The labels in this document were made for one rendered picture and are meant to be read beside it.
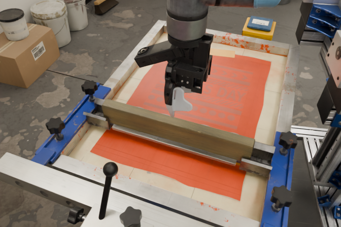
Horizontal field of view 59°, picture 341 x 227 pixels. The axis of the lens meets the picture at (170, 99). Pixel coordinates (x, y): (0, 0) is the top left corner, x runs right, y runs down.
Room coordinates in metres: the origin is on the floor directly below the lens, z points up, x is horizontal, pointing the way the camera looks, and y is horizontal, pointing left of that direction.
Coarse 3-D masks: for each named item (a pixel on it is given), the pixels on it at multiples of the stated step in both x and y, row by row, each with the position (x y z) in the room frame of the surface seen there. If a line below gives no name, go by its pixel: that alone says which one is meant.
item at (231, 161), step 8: (112, 128) 0.56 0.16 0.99; (120, 128) 0.56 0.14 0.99; (128, 128) 0.56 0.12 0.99; (136, 136) 0.54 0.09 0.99; (144, 136) 0.53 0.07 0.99; (152, 136) 0.53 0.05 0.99; (168, 144) 0.50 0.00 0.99; (176, 144) 0.50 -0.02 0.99; (192, 152) 0.48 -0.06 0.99; (200, 152) 0.48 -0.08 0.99; (208, 152) 0.48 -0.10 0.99; (216, 160) 0.46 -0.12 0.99; (224, 160) 0.45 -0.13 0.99; (232, 160) 0.45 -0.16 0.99
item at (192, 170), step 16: (224, 64) 0.91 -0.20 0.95; (240, 64) 0.91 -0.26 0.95; (256, 64) 0.91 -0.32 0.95; (256, 80) 0.82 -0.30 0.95; (256, 96) 0.74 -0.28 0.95; (256, 112) 0.66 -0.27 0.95; (224, 128) 0.60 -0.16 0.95; (240, 128) 0.60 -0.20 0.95; (176, 160) 0.48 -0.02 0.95; (192, 160) 0.48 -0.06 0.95; (208, 160) 0.48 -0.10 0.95; (176, 176) 0.43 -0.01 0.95; (192, 176) 0.43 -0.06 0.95; (208, 176) 0.43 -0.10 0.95; (224, 176) 0.43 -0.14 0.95; (240, 176) 0.43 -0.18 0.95; (224, 192) 0.39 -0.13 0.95; (240, 192) 0.39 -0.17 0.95
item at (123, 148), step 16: (160, 64) 0.91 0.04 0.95; (144, 80) 0.82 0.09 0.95; (144, 96) 0.74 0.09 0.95; (160, 112) 0.66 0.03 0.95; (96, 144) 0.54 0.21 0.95; (112, 144) 0.54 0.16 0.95; (128, 144) 0.54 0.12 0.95; (144, 144) 0.54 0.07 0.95; (160, 144) 0.54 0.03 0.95; (112, 160) 0.48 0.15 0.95; (128, 160) 0.48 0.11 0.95; (144, 160) 0.48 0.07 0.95; (160, 160) 0.48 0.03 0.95
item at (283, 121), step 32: (160, 32) 1.11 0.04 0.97; (224, 32) 1.08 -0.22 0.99; (128, 64) 0.86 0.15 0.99; (288, 64) 0.86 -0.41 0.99; (288, 96) 0.70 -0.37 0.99; (288, 128) 0.56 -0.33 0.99; (64, 160) 0.46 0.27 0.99; (128, 192) 0.37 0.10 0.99; (160, 192) 0.37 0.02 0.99; (224, 224) 0.29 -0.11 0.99; (256, 224) 0.29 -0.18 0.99
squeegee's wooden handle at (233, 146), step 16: (112, 112) 0.58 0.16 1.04; (128, 112) 0.56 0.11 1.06; (144, 112) 0.56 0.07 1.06; (144, 128) 0.54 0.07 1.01; (160, 128) 0.53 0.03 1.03; (176, 128) 0.51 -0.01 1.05; (192, 128) 0.50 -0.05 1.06; (208, 128) 0.50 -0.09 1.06; (192, 144) 0.49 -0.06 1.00; (208, 144) 0.48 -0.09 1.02; (224, 144) 0.47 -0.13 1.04; (240, 144) 0.45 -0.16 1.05; (240, 160) 0.45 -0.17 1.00
